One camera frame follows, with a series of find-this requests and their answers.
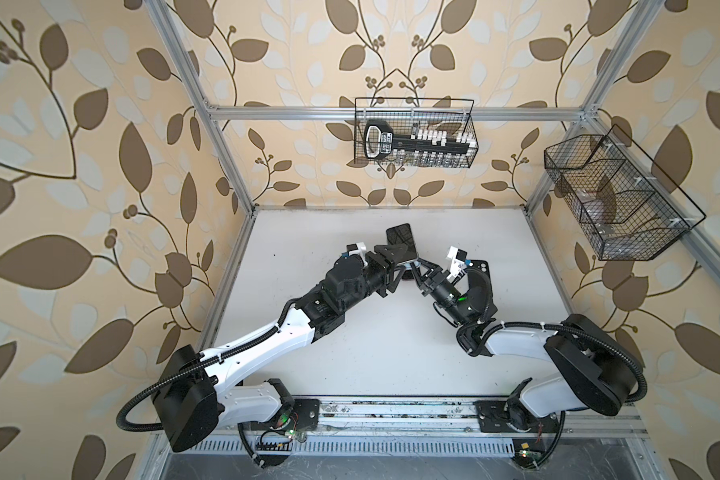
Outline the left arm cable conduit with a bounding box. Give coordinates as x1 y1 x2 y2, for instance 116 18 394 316
116 298 295 433

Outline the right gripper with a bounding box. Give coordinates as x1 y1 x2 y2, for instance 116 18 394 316
410 256 468 329

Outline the wire basket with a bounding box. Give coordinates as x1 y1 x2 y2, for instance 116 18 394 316
544 125 707 261
353 96 479 169

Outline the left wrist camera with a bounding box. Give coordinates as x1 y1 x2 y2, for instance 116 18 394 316
346 242 367 257

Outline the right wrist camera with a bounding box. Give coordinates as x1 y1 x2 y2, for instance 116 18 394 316
447 246 471 284

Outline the black tool in basket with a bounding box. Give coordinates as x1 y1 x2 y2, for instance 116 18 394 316
360 120 478 163

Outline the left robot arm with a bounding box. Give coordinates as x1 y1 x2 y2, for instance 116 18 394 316
151 244 417 453

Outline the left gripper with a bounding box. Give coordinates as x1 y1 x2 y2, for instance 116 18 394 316
336 238 405 314

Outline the phone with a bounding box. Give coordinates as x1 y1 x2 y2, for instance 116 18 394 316
395 261 420 281

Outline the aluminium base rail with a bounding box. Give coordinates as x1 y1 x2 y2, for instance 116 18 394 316
149 395 649 439

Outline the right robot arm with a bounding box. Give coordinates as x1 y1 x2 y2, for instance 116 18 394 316
409 260 648 430

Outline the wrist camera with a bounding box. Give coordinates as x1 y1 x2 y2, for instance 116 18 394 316
447 246 471 284
346 242 367 257

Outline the back wire basket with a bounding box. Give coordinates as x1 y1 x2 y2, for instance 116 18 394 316
353 96 479 169

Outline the black phone case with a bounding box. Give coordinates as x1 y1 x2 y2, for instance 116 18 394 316
468 259 493 302

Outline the light blue phone case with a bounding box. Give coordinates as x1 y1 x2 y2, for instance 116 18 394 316
386 223 418 262

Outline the right wire basket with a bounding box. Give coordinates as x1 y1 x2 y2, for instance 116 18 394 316
544 125 707 261

